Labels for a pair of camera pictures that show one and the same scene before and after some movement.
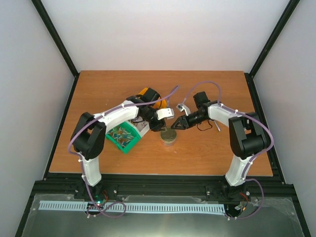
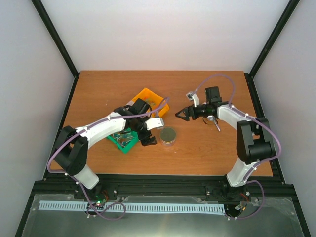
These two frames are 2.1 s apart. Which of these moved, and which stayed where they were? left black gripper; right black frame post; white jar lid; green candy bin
Moved: left black gripper
Stayed: white jar lid; right black frame post; green candy bin
